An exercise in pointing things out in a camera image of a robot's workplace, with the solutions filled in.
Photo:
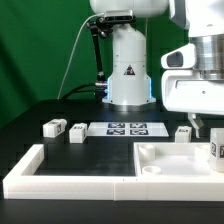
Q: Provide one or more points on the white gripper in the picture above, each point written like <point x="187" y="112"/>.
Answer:
<point x="186" y="91"/>

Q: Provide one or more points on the white square tabletop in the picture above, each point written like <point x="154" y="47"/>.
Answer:
<point x="172" y="159"/>

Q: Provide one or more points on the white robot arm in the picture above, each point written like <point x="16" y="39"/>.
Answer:
<point x="129" y="86"/>

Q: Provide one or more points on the white marker plate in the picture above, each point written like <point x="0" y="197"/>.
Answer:
<point x="128" y="129"/>

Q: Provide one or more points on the white U-shaped fence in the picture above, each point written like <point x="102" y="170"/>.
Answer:
<point x="22" y="183"/>

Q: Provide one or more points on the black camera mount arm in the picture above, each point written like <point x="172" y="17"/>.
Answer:
<point x="97" y="31"/>

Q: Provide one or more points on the grey mounted camera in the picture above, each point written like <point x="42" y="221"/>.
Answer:
<point x="118" y="15"/>

